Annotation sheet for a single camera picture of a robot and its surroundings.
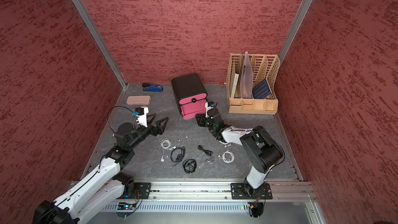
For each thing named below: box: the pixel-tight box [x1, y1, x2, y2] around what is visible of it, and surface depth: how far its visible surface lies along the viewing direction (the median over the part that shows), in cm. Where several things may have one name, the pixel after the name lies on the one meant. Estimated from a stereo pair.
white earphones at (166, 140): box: [160, 137, 177, 163], surface depth 91 cm
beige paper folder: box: [230, 57, 240, 99], surface depth 94 cm
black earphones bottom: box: [182, 158, 197, 174], surface depth 83 cm
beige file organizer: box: [225, 53, 281, 115], surface depth 105 cm
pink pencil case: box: [126, 95, 152, 106], surface depth 112 cm
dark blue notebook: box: [251, 77, 273, 100], surface depth 105 cm
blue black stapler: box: [141, 82, 164, 92], surface depth 117 cm
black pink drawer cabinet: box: [171, 73, 208, 120], surface depth 96 cm
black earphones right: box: [197, 144, 214, 163], surface depth 88 cm
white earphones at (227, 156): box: [217, 149, 235, 164], surface depth 87 cm
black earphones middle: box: [169, 145, 186, 169], surface depth 87 cm
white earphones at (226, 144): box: [218, 140, 232, 148], surface depth 91 cm
